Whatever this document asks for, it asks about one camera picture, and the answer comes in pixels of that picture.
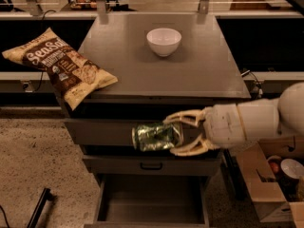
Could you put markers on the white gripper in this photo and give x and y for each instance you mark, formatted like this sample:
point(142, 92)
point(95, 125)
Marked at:
point(223, 124)

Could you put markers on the green soda can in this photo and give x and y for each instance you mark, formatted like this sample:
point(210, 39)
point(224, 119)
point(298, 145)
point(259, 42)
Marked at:
point(157, 136)

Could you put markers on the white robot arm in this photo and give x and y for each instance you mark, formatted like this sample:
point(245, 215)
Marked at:
point(272, 119)

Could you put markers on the grey metal drawer cabinet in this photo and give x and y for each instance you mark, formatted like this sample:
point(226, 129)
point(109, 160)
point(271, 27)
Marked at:
point(199, 73)

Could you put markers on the middle grey drawer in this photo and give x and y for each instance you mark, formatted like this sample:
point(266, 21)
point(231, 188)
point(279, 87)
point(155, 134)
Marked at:
point(168, 166)

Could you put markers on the bottom grey open drawer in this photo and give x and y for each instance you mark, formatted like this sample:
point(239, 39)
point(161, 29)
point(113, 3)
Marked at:
point(140, 201)

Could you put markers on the top grey drawer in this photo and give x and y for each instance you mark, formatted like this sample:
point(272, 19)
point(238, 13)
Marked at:
point(104, 132)

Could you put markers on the red apple in box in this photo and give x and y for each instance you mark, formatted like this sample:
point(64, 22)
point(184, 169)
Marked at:
point(275, 167)

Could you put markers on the white ceramic bowl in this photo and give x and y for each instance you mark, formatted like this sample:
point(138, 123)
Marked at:
point(163, 41)

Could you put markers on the white bowl in box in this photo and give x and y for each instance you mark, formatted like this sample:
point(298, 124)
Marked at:
point(292, 168)

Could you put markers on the cardboard box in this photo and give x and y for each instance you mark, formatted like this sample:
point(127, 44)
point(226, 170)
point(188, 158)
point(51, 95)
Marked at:
point(267, 197)

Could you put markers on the sea salt chips bag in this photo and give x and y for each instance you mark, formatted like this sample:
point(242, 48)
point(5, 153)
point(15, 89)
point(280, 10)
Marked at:
point(72, 75)

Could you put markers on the black metal bar on floor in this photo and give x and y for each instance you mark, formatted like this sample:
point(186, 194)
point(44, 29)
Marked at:
point(45, 196)

